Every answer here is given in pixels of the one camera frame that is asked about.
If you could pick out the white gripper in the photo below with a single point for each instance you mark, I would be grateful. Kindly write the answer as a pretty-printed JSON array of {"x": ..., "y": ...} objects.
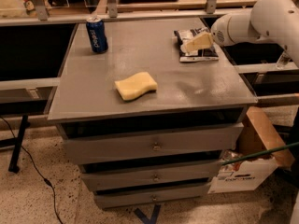
[{"x": 220, "y": 33}]

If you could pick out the blue chip bag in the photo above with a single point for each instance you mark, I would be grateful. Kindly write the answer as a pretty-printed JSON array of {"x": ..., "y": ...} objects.
[{"x": 201, "y": 55}]

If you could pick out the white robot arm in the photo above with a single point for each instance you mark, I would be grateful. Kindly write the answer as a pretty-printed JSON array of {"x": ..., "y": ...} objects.
[{"x": 269, "y": 21}]

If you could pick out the yellow green sponge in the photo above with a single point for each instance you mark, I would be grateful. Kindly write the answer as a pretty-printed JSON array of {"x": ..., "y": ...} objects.
[{"x": 135, "y": 86}]

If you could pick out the grey drawer cabinet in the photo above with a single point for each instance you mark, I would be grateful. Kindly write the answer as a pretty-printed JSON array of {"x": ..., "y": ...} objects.
[{"x": 193, "y": 95}]

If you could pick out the blue Pepsi can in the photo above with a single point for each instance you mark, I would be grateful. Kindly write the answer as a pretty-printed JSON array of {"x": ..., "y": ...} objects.
[{"x": 96, "y": 32}]

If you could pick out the open cardboard box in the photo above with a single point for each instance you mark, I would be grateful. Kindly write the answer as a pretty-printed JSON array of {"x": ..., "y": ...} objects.
[{"x": 258, "y": 135}]

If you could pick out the green pole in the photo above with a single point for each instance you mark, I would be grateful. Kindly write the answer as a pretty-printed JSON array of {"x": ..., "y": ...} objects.
[{"x": 261, "y": 153}]

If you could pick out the top grey drawer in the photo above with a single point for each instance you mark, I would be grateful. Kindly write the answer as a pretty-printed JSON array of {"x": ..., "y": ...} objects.
[{"x": 96, "y": 149}]

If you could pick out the grey drawer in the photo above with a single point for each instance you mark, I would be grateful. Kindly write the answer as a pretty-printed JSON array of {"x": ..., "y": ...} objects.
[
  {"x": 158, "y": 195},
  {"x": 96, "y": 149},
  {"x": 150, "y": 175}
]

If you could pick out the middle grey drawer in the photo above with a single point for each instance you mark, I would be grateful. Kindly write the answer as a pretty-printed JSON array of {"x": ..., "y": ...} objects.
[{"x": 150, "y": 175}]

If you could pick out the bottom grey drawer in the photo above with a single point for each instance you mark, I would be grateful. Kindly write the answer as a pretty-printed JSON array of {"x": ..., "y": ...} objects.
[{"x": 158, "y": 195}]

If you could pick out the black stand leg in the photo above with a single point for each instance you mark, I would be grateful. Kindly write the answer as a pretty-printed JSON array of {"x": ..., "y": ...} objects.
[{"x": 13, "y": 166}]

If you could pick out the grey metal railing frame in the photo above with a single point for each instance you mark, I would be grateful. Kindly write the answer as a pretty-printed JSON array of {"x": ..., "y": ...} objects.
[{"x": 210, "y": 9}]

